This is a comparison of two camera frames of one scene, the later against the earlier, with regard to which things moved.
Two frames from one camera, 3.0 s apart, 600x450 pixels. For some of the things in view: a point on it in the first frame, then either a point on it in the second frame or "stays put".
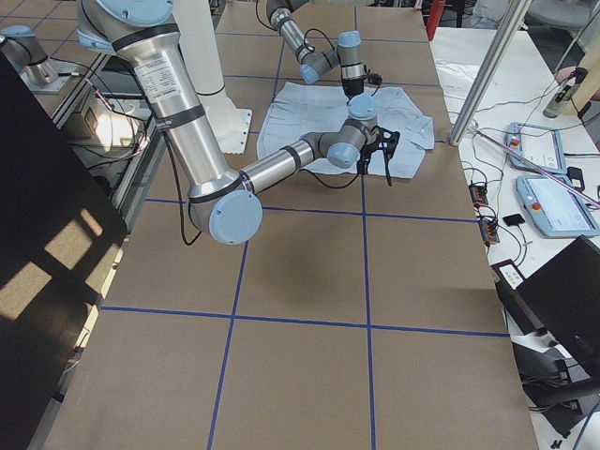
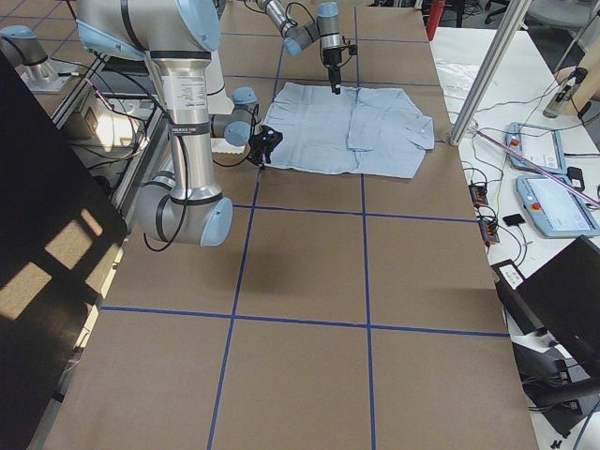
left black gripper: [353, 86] to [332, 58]
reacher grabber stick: [571, 187] stays put
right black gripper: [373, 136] to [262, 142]
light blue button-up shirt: [301, 111] stays put
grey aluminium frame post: [507, 29] stays put
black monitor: [63, 224] stays put
